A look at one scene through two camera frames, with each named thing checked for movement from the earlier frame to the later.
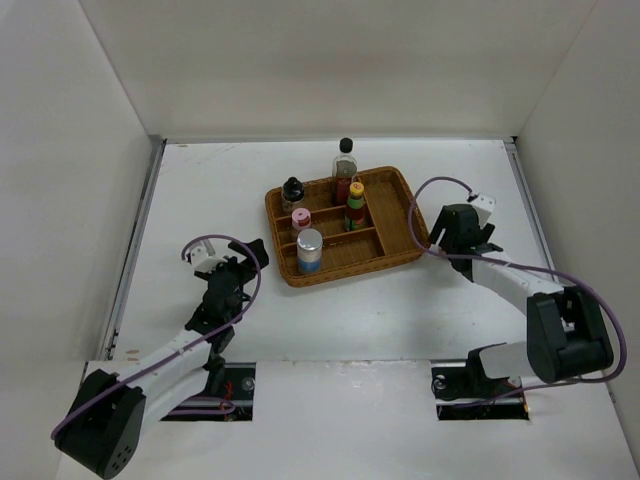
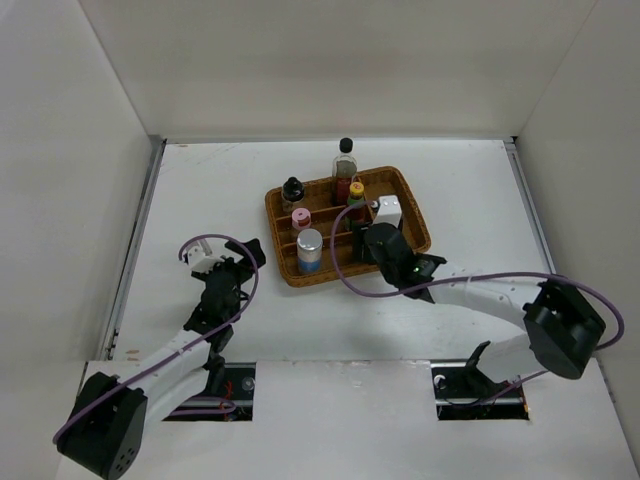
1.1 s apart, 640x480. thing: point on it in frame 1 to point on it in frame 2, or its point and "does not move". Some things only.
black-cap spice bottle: (293, 192) does not move
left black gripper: (231, 264) does not move
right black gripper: (438, 229) to (358, 241)
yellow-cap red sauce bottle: (355, 214) does not move
